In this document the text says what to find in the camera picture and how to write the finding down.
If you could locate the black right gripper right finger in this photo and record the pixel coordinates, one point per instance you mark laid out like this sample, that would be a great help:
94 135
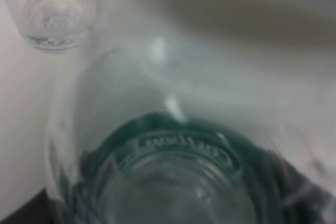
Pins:
303 201

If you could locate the tall clear drinking glass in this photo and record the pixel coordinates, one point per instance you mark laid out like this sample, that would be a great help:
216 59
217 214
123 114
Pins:
55 25

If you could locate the clear plastic water bottle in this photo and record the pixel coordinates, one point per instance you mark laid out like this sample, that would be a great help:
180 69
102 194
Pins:
153 125

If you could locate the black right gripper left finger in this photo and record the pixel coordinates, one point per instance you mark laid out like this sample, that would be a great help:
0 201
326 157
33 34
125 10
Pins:
36 211

